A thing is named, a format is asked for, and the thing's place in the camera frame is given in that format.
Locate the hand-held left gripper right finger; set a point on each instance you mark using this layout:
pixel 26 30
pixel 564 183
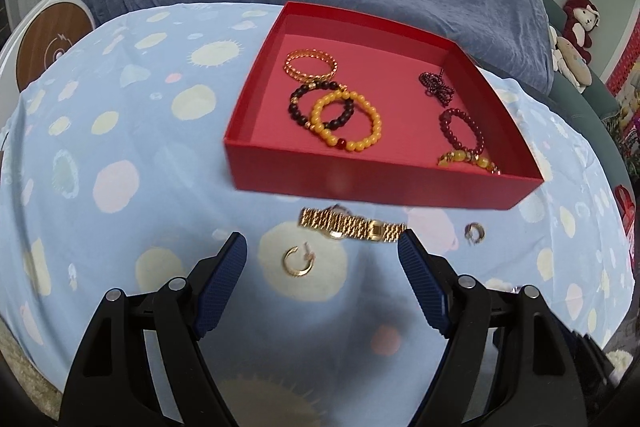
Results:
pixel 422 287

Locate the red cardboard box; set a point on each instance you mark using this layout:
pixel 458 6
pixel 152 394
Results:
pixel 280 167

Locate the light blue spotted cloth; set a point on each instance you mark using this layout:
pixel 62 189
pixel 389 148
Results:
pixel 150 217

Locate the gold wristwatch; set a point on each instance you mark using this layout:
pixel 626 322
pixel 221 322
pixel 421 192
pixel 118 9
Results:
pixel 350 224

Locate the white fluffy rug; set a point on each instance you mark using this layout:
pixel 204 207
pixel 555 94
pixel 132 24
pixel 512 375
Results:
pixel 620 359

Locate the red monkey plush toy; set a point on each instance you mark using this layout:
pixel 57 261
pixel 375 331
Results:
pixel 575 14

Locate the gold bangle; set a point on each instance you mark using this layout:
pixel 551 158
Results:
pixel 286 262

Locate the dark green sofa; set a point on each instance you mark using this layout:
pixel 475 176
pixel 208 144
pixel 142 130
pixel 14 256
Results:
pixel 595 102

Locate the red wall decoration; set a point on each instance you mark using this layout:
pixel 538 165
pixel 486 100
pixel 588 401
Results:
pixel 620 77

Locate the beige plush toy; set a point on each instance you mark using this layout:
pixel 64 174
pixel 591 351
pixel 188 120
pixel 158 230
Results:
pixel 570 57

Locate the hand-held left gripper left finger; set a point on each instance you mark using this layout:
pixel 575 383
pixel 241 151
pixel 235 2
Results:
pixel 222 287

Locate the white round wooden device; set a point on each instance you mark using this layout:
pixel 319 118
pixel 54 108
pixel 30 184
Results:
pixel 45 37

